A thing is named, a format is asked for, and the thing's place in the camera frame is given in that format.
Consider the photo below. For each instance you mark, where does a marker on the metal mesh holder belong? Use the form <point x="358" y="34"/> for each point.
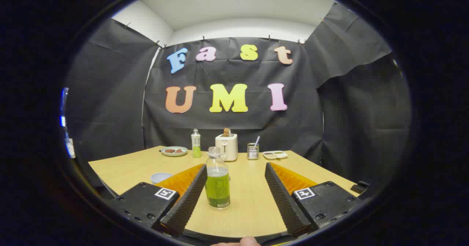
<point x="253" y="152"/>

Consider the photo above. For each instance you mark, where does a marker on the small capped green drink bottle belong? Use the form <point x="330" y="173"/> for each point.
<point x="196" y="145"/>

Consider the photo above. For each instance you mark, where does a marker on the white toaster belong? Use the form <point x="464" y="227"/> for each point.
<point x="227" y="147"/>

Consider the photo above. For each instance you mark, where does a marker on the wooden table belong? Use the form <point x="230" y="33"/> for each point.
<point x="249" y="202"/>

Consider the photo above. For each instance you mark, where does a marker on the black backdrop cloth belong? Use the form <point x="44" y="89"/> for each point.
<point x="110" y="92"/>

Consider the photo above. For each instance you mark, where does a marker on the pale green plate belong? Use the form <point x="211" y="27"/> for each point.
<point x="174" y="154"/>

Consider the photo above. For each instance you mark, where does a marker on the clear juice bottle green label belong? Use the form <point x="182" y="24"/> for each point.
<point x="217" y="187"/>

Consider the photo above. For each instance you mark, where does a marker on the light blue cup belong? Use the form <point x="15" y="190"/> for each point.
<point x="160" y="177"/>

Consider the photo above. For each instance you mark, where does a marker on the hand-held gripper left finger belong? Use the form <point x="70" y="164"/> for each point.
<point x="187" y="205"/>

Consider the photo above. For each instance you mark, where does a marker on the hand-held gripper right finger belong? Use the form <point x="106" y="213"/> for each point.
<point x="284" y="202"/>

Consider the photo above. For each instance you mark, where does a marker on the white straw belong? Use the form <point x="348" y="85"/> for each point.
<point x="257" y="140"/>

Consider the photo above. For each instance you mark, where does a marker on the white divided dish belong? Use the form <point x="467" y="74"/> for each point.
<point x="274" y="155"/>

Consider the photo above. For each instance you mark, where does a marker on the small black block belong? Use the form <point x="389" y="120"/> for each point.
<point x="359" y="187"/>

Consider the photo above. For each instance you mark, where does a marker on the bread slice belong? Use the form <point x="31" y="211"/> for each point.
<point x="226" y="132"/>

